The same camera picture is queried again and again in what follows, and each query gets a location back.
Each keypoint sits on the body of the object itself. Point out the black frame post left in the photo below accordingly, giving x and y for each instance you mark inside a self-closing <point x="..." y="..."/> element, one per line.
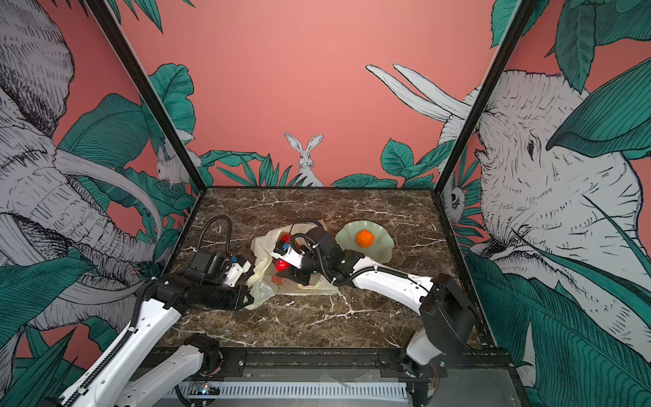
<point x="103" y="14"/>

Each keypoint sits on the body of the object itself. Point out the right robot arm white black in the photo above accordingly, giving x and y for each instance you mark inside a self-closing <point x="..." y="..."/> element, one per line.
<point x="446" y="312"/>

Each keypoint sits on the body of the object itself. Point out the black front mounting rail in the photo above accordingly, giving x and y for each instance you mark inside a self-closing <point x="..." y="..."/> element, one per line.
<point x="390" y="362"/>

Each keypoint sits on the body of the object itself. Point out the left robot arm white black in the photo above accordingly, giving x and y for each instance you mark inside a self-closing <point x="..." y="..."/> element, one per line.
<point x="159" y="305"/>

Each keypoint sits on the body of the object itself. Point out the white slotted cable duct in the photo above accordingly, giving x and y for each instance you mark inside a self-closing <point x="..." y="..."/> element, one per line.
<point x="394" y="392"/>

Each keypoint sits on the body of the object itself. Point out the black frame post right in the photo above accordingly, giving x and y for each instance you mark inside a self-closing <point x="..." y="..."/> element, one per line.
<point x="516" y="27"/>

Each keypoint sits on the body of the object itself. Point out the orange fruit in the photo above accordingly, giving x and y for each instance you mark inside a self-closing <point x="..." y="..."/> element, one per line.
<point x="365" y="239"/>

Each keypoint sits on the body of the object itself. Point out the light green scalloped bowl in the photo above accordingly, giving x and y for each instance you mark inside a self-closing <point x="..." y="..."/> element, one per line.
<point x="382" y="249"/>

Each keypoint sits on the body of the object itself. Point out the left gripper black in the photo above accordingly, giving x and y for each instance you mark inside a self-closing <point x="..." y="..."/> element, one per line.
<point x="238" y="298"/>

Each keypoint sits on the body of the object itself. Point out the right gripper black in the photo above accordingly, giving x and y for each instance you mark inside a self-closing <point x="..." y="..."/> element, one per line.
<point x="297" y="275"/>

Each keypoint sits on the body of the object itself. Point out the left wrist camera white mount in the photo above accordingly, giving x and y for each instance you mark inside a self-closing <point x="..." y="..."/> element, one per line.
<point x="238" y="268"/>

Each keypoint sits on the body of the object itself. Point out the black frame post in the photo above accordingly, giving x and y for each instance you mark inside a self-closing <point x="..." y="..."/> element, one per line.
<point x="103" y="14"/>
<point x="516" y="27"/>

